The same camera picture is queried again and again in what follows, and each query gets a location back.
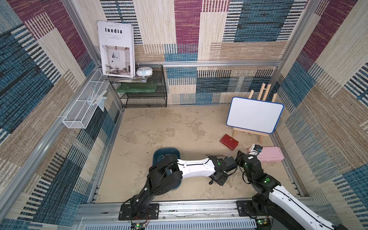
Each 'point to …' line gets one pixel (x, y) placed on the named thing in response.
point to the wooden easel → (266, 93)
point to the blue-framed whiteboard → (254, 115)
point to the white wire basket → (79, 115)
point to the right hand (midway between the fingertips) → (242, 151)
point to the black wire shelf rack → (152, 94)
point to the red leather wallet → (229, 142)
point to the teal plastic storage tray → (160, 154)
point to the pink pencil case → (270, 154)
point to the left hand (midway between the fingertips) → (221, 178)
